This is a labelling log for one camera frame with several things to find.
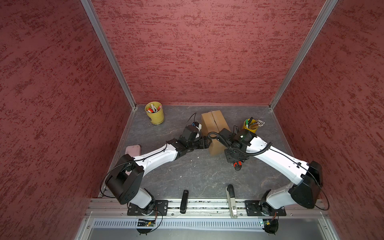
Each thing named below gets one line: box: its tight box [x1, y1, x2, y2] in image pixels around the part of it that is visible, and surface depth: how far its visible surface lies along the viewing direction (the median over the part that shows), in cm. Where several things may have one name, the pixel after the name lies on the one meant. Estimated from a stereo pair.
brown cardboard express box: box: [201, 110, 231, 156], surface depth 94 cm
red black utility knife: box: [233, 161, 243, 171], surface depth 73 cm
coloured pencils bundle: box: [249, 119, 266, 129], surface depth 90 cm
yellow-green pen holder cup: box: [144, 101, 165, 125], surface depth 102 cm
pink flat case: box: [125, 144, 142, 158], surface depth 96 cm
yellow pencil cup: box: [242, 118, 258, 134], surface depth 99 cm
